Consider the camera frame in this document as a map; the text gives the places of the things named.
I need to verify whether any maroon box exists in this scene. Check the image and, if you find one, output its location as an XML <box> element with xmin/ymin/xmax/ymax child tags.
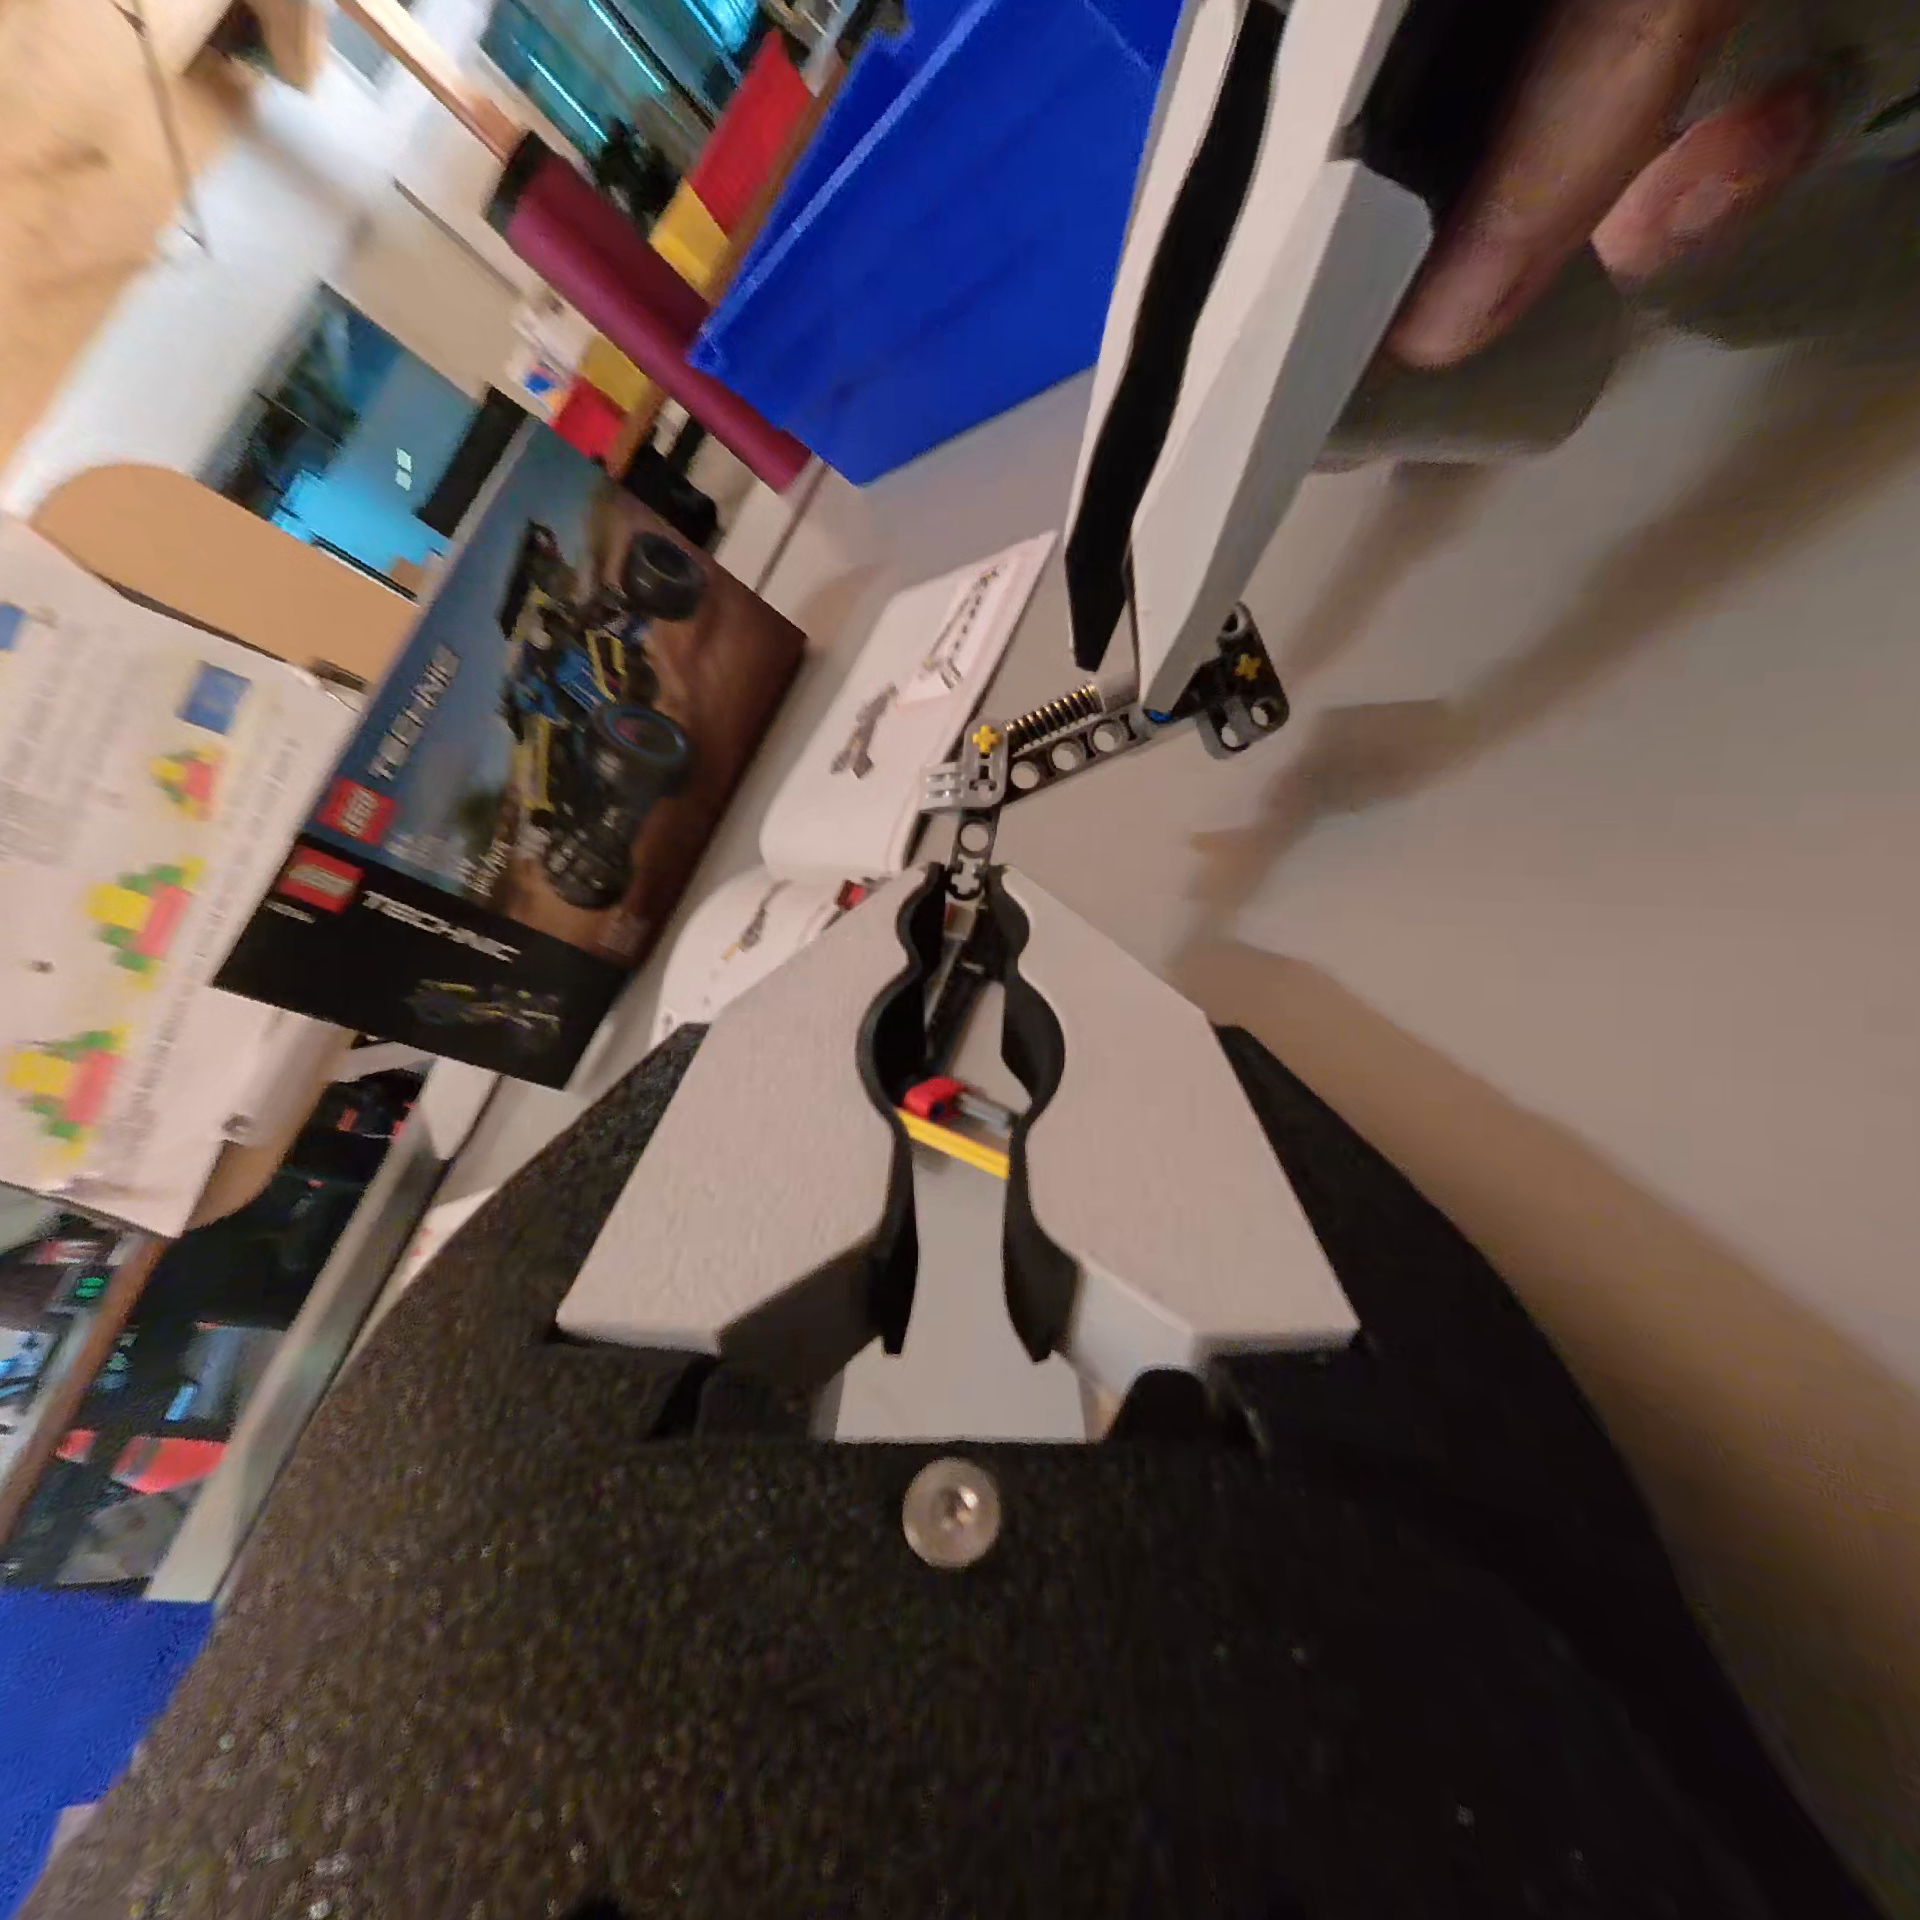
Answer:
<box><xmin>482</xmin><ymin>131</ymin><xmax>817</xmax><ymax>494</ymax></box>

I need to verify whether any person's right hand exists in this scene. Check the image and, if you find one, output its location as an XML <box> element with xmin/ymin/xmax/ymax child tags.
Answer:
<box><xmin>1392</xmin><ymin>0</ymin><xmax>1829</xmax><ymax>368</ymax></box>

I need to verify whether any lego instruction booklet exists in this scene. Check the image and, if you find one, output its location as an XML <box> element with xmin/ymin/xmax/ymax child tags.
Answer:
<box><xmin>651</xmin><ymin>527</ymin><xmax>1058</xmax><ymax>1050</ymax></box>

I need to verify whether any dark shelf with items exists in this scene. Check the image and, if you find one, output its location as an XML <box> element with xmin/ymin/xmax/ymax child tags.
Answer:
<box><xmin>0</xmin><ymin>1049</ymin><xmax>453</xmax><ymax>1592</ymax></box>

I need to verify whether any blue lit screen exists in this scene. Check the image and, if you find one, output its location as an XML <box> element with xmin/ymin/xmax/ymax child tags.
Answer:
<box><xmin>200</xmin><ymin>281</ymin><xmax>519</xmax><ymax>593</ymax></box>

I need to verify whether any black angled lego beam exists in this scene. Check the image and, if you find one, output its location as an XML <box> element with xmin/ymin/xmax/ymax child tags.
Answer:
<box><xmin>1001</xmin><ymin>599</ymin><xmax>1291</xmax><ymax>797</ymax></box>

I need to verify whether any red and yellow box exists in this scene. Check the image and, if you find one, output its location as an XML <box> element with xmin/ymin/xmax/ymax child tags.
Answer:
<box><xmin>545</xmin><ymin>333</ymin><xmax>670</xmax><ymax>465</ymax></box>
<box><xmin>647</xmin><ymin>27</ymin><xmax>824</xmax><ymax>302</ymax></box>

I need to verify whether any lego set box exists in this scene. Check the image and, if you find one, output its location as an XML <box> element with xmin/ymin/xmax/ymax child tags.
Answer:
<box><xmin>210</xmin><ymin>419</ymin><xmax>811</xmax><ymax>1088</ymax></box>

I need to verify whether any blue plastic bin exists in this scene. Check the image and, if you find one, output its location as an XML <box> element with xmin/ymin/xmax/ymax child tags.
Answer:
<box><xmin>0</xmin><ymin>1581</ymin><xmax>215</xmax><ymax>1913</ymax></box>
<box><xmin>687</xmin><ymin>0</ymin><xmax>1201</xmax><ymax>489</ymax></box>

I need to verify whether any lego chassis assembly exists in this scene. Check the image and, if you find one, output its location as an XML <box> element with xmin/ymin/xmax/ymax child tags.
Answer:
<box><xmin>896</xmin><ymin>1072</ymin><xmax>1030</xmax><ymax>1186</ymax></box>

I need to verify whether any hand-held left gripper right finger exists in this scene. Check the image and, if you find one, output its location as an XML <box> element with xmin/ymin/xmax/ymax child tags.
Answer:
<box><xmin>995</xmin><ymin>871</ymin><xmax>1365</xmax><ymax>1402</ymax></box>

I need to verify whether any cardboard box with printed side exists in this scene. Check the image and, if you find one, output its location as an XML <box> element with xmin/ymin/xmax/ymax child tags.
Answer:
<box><xmin>0</xmin><ymin>462</ymin><xmax>435</xmax><ymax>1238</ymax></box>

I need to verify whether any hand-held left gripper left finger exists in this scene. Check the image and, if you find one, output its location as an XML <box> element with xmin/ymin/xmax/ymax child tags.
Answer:
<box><xmin>554</xmin><ymin>873</ymin><xmax>920</xmax><ymax>1419</ymax></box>

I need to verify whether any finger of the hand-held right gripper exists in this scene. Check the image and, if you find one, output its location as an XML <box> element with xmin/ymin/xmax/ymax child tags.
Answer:
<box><xmin>1125</xmin><ymin>0</ymin><xmax>1437</xmax><ymax>711</ymax></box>
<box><xmin>1061</xmin><ymin>0</ymin><xmax>1279</xmax><ymax>671</ymax></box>

